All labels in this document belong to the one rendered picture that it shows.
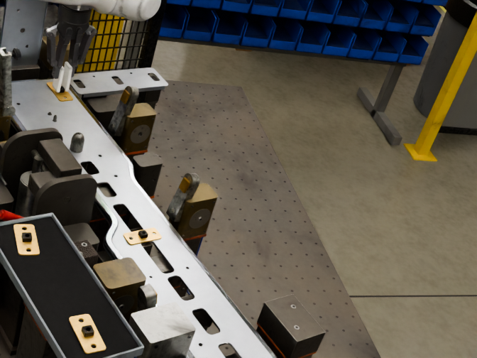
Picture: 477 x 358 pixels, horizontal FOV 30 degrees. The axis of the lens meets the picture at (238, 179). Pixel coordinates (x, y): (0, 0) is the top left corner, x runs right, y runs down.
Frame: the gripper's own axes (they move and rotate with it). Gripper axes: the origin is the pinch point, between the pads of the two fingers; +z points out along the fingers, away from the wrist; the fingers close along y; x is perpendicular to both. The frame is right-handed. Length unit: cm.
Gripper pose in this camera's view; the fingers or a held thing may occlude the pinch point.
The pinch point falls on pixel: (62, 77)
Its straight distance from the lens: 225.2
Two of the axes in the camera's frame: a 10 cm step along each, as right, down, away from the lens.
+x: -5.4, -6.0, 5.9
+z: -2.7, 7.8, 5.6
